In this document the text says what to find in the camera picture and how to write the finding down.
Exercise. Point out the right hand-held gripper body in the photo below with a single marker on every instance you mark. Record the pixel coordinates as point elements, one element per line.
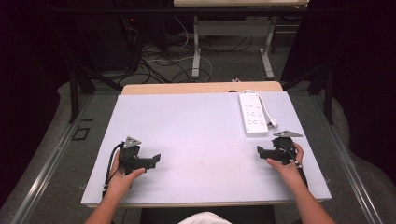
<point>284,149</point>

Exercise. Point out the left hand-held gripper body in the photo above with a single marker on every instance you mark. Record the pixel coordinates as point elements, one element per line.
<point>129,153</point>

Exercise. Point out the person's right hand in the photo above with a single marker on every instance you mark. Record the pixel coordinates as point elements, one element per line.
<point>288,171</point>

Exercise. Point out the person's left hand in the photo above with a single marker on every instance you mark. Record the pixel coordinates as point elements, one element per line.
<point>120,183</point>

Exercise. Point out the white power strip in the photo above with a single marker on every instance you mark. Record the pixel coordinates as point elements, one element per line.
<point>252,113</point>
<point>264,109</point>

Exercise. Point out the white table mat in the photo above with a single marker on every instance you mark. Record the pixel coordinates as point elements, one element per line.
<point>199,149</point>

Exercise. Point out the black metal stand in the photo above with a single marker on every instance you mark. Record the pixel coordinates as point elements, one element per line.
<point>76,84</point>
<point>327,87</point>

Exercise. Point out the person's white clothing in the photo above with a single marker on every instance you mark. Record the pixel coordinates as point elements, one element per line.
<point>204,218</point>

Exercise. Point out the black computer tower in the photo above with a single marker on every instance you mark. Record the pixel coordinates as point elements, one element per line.
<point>115,43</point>

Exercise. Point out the black floor socket frame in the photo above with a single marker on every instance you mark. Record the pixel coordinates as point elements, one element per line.
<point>81,133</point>

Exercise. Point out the metal floor rail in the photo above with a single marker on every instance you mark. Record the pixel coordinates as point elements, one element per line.
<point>348,168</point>
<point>46,171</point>

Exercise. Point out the white metal frame desk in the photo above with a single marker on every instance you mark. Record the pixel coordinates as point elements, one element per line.
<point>232,28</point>

